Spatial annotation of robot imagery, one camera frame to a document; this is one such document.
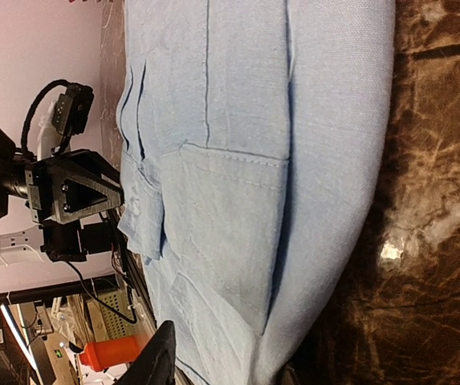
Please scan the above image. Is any orange plastic bottle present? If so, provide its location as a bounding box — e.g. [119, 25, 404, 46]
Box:
[79, 335, 150, 372]

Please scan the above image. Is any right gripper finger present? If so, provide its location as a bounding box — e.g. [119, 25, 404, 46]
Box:
[120, 320, 177, 385]

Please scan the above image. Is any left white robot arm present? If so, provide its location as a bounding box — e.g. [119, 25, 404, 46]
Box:
[0, 128, 123, 266]

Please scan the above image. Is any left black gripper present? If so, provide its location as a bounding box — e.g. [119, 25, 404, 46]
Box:
[6, 149, 124, 224]

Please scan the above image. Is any light blue long sleeve shirt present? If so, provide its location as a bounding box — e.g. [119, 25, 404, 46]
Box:
[117, 1, 395, 384]

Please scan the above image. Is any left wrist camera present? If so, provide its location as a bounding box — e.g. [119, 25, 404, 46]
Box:
[18, 79, 94, 160]

